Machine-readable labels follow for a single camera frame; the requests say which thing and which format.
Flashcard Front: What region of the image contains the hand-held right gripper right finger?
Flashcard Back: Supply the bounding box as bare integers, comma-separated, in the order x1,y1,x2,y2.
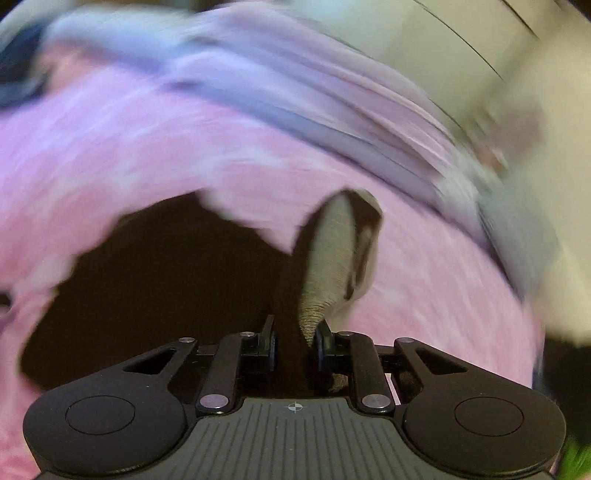
313,320,468,414

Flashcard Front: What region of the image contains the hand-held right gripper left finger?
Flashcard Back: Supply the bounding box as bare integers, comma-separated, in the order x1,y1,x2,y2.
122,315,279,415

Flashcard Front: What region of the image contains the dark brown and white sweater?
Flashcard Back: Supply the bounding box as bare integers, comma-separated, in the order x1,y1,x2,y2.
18,188,416,400

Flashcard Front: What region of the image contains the pink patterned blanket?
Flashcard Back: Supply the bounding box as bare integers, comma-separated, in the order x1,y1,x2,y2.
0,58,552,480

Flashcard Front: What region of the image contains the lilac striped quilt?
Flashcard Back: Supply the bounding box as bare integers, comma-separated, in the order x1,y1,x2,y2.
46,7,561,298

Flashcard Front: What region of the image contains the green object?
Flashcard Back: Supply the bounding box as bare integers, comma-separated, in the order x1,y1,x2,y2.
554,434,591,480

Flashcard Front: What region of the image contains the cream cabinet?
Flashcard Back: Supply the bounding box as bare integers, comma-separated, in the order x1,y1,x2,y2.
369,0,591,349

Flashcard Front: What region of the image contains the dark blue cloth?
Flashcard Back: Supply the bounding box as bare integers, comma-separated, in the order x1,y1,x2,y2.
0,22,52,109

